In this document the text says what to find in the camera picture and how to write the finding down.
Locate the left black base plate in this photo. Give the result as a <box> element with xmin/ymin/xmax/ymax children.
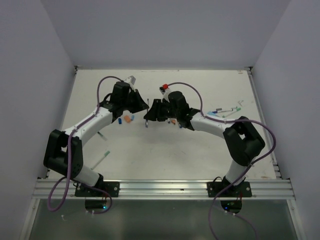
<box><xmin>73</xmin><ymin>181</ymin><xmax>120</xmax><ymax>198</ymax></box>

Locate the green capped marker upper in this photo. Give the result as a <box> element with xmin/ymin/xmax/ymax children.
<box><xmin>220</xmin><ymin>107</ymin><xmax>241</xmax><ymax>113</ymax></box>

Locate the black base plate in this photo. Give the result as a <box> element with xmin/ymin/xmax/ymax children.
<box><xmin>73</xmin><ymin>181</ymin><xmax>120</xmax><ymax>198</ymax></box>
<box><xmin>206</xmin><ymin>181</ymin><xmax>253</xmax><ymax>198</ymax></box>

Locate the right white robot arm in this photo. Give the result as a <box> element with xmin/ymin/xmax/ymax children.
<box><xmin>143</xmin><ymin>89</ymin><xmax>266</xmax><ymax>197</ymax></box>

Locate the black pen near left arm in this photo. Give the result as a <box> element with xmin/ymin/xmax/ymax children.
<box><xmin>97</xmin><ymin>132</ymin><xmax>107</xmax><ymax>141</ymax></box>

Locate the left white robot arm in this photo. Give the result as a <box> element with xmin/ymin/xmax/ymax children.
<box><xmin>43</xmin><ymin>76</ymin><xmax>149</xmax><ymax>197</ymax></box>

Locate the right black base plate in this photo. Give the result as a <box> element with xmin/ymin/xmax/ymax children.
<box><xmin>206</xmin><ymin>181</ymin><xmax>253</xmax><ymax>198</ymax></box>

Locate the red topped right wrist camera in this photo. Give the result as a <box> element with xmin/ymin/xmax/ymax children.
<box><xmin>159</xmin><ymin>84</ymin><xmax>172</xmax><ymax>102</ymax></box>

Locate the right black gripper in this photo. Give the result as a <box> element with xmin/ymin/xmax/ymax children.
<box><xmin>143</xmin><ymin>98</ymin><xmax>180</xmax><ymax>121</ymax></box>

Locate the green capped marker lower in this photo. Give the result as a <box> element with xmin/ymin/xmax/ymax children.
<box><xmin>222</xmin><ymin>111</ymin><xmax>238</xmax><ymax>118</ymax></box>

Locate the orange pen cap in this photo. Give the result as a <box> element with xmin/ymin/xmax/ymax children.
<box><xmin>123</xmin><ymin>115</ymin><xmax>132</xmax><ymax>123</ymax></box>

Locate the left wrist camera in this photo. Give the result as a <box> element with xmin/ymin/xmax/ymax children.
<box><xmin>124</xmin><ymin>75</ymin><xmax>136</xmax><ymax>88</ymax></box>

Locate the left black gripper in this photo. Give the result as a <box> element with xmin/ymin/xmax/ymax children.
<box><xmin>121</xmin><ymin>88</ymin><xmax>149</xmax><ymax>114</ymax></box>

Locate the aluminium mounting rail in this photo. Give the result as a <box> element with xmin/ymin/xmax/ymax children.
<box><xmin>31</xmin><ymin>179</ymin><xmax>295</xmax><ymax>200</ymax></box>

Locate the green capped marker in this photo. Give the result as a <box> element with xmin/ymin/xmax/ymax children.
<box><xmin>220</xmin><ymin>107</ymin><xmax>241</xmax><ymax>113</ymax></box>
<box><xmin>91</xmin><ymin>150</ymin><xmax>110</xmax><ymax>170</ymax></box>
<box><xmin>222</xmin><ymin>111</ymin><xmax>238</xmax><ymax>118</ymax></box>

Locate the thick light blue marker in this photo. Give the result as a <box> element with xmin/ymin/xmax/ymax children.
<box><xmin>206</xmin><ymin>111</ymin><xmax>219</xmax><ymax>118</ymax></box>

